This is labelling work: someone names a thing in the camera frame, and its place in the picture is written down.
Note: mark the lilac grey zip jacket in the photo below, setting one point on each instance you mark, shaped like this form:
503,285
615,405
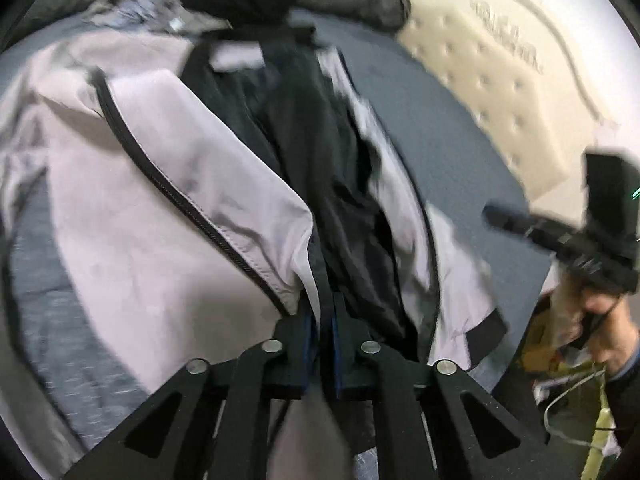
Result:
150,235

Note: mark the yellow green strip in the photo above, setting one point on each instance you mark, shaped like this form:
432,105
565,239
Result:
597,440

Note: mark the crumpled lilac blue garment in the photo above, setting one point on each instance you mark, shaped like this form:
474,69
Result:
140,10

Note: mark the blue patterned bed sheet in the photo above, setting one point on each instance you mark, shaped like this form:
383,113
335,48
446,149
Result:
440,125

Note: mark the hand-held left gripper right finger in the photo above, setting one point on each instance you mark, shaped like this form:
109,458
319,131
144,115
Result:
336,350

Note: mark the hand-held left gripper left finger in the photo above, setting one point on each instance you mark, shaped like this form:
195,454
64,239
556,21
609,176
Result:
306,345

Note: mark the person's right hand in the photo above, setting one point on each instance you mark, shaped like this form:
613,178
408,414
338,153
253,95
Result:
612,332

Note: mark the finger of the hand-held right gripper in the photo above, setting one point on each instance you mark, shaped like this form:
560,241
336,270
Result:
515,222

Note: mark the cardboard box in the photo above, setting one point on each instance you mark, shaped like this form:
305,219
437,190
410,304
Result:
540,345

